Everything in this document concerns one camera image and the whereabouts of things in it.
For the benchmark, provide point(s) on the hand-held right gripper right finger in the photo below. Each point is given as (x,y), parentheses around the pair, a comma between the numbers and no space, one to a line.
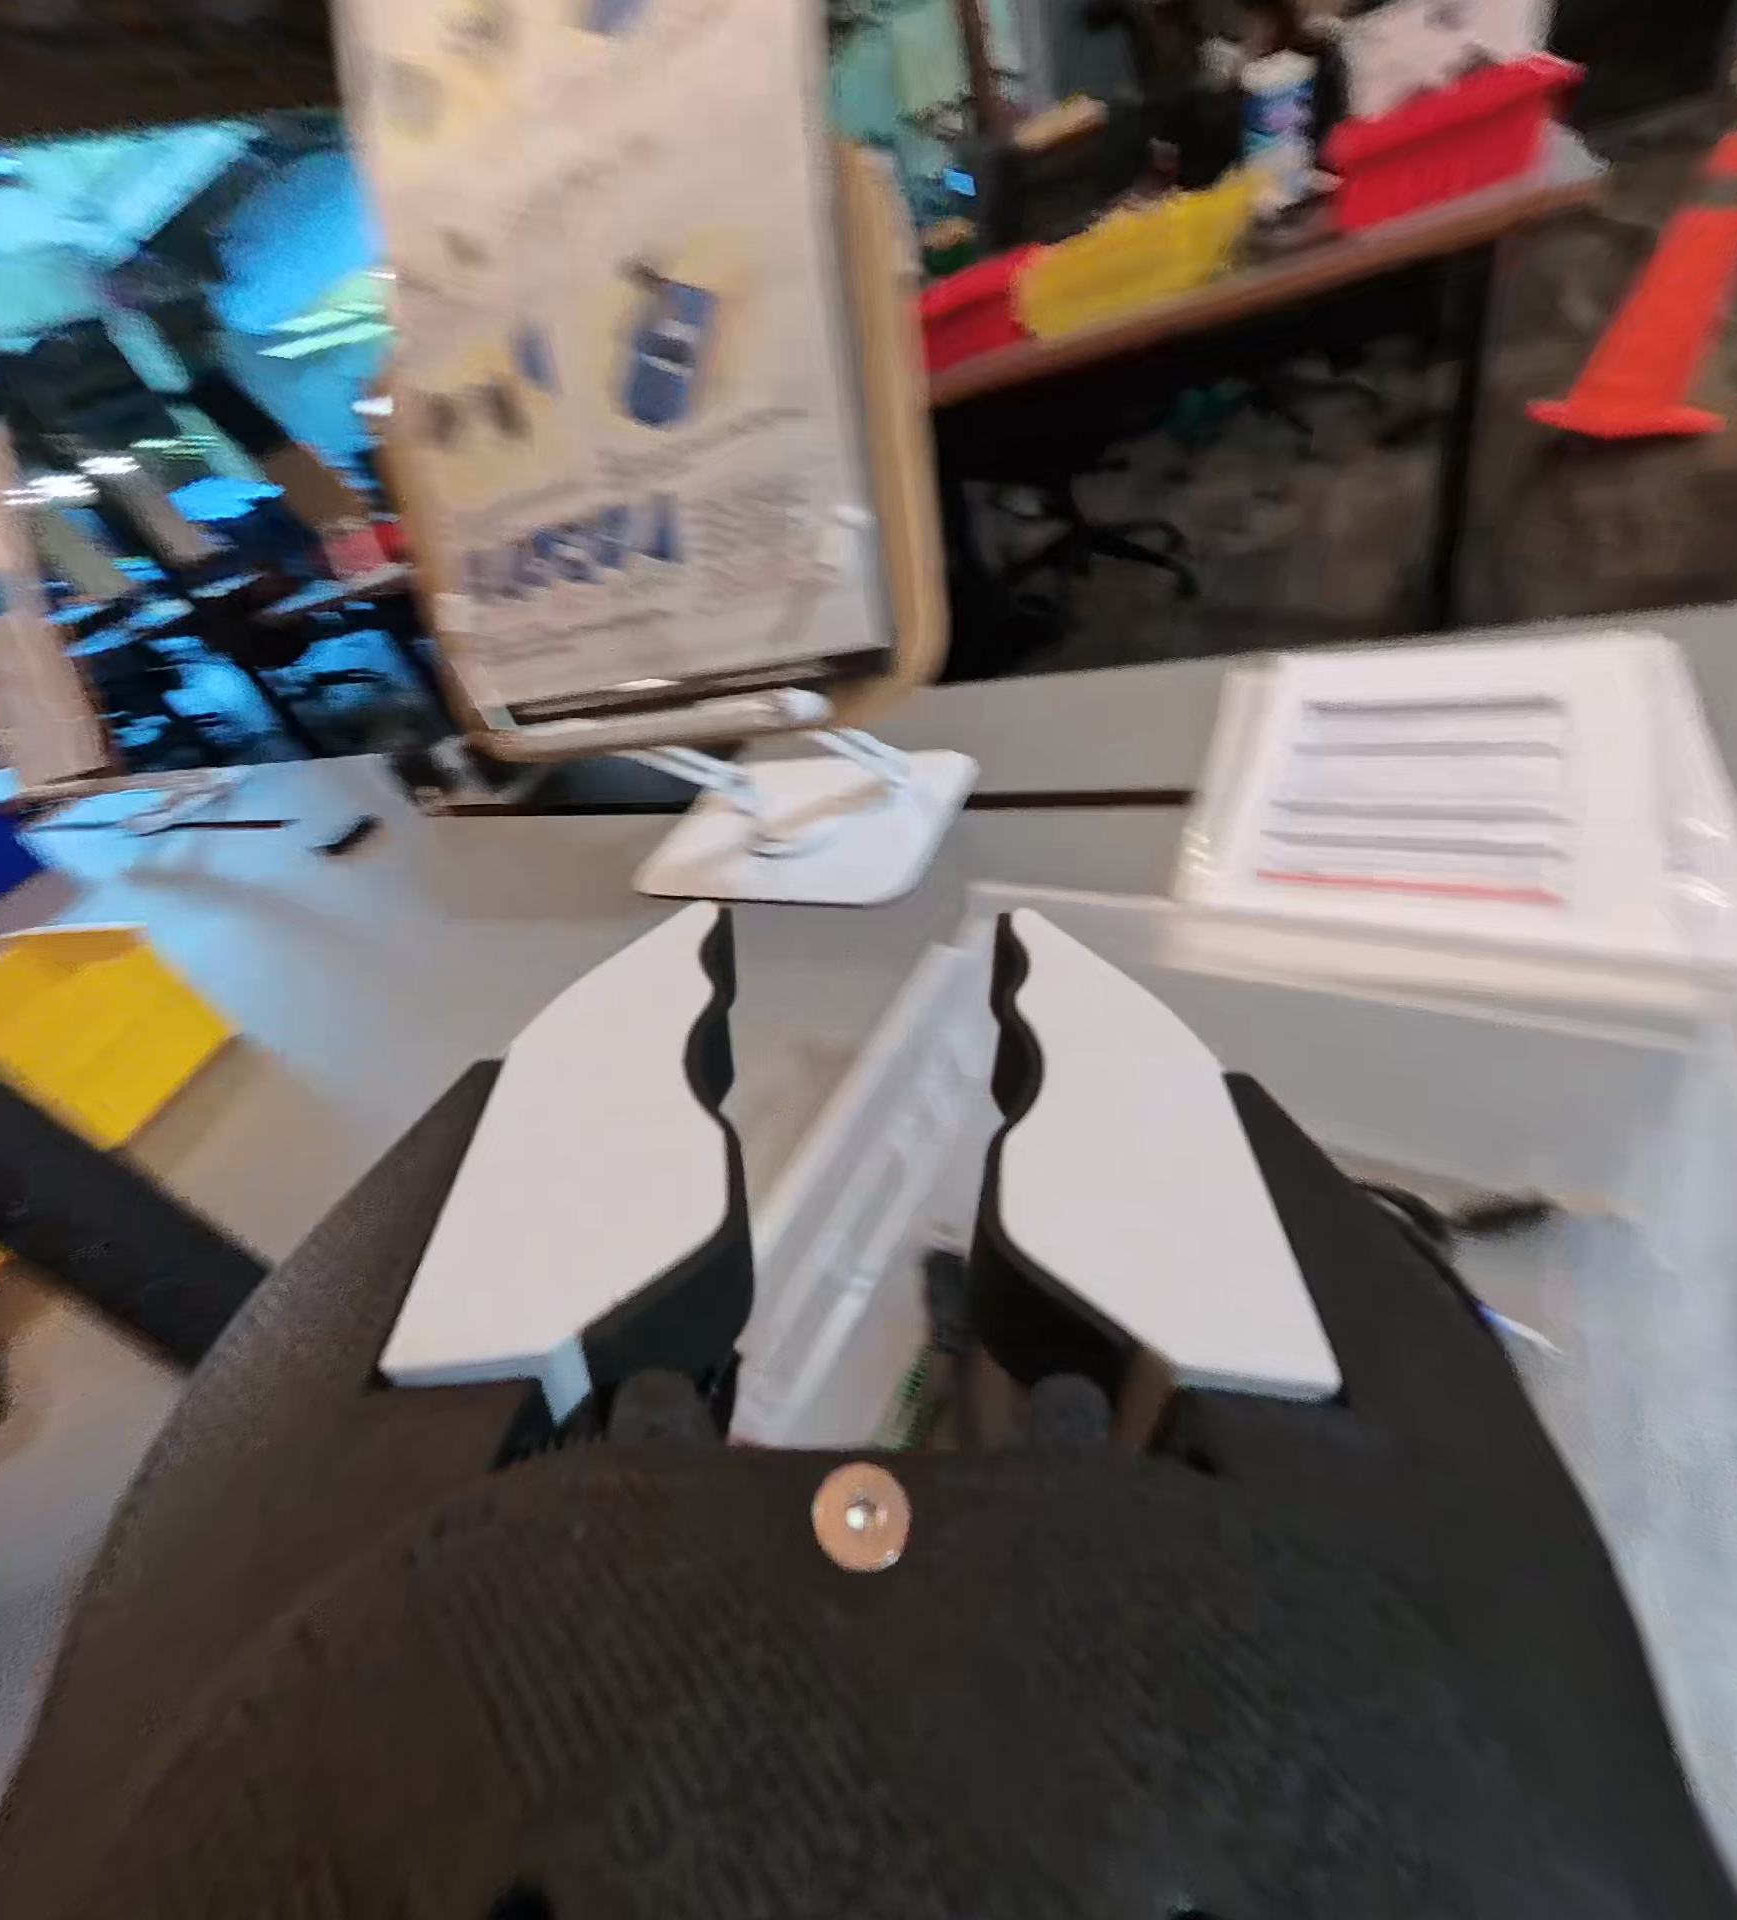
(1154,1200)

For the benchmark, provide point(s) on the clear plastic bin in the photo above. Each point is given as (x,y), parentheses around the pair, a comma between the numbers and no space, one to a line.
(1408,1080)

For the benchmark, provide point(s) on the white upright cards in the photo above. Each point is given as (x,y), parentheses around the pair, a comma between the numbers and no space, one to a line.
(1408,60)

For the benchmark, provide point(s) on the wooden work table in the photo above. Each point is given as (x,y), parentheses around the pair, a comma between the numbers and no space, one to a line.
(1408,253)

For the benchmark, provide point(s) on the white board stand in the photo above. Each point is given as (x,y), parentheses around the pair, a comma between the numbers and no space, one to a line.
(840,841)

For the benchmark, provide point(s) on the orange traffic cone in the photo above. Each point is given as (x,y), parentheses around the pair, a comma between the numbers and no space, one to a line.
(1656,330)

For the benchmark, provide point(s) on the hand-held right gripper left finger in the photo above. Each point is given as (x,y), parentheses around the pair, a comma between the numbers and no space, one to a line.
(570,1200)

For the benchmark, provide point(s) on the grey desk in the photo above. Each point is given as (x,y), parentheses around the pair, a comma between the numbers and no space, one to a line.
(358,931)

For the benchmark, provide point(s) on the red plastic bin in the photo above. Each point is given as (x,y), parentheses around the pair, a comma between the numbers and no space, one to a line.
(1454,143)
(973,309)

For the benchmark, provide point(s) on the black rectangular hub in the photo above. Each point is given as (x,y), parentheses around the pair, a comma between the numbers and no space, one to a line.
(102,1215)

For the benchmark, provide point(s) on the yellow plastic bin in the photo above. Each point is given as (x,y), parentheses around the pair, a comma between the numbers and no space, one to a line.
(58,1035)
(1140,263)

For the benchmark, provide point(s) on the printed sheets in clear sleeve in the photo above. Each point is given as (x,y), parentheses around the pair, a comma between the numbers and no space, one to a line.
(1424,794)

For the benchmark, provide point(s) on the blue white carton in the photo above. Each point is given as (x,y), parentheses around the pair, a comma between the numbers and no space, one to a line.
(1282,112)

